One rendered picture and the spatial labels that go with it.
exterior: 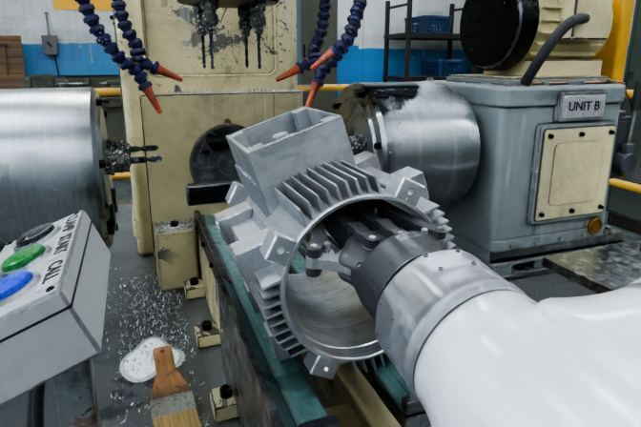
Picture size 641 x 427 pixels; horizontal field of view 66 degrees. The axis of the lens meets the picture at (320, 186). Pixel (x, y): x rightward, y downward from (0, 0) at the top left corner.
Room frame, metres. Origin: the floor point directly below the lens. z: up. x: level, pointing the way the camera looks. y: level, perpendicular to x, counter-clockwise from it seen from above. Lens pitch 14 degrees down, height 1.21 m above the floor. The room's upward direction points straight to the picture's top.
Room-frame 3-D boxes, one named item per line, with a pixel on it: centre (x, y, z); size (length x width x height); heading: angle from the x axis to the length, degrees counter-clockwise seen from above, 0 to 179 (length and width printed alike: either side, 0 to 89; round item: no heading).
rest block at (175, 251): (0.85, 0.27, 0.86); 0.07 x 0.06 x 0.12; 110
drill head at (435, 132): (0.94, -0.17, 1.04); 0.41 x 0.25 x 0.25; 110
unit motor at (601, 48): (1.02, -0.47, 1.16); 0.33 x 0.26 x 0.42; 110
